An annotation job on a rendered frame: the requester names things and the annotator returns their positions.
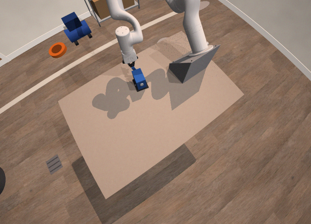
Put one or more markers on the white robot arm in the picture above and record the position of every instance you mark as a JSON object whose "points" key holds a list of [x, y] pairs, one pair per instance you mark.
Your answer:
{"points": [[191, 23]]}

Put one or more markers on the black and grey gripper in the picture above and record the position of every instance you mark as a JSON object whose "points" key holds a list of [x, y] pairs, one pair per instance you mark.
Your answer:
{"points": [[128, 58]]}

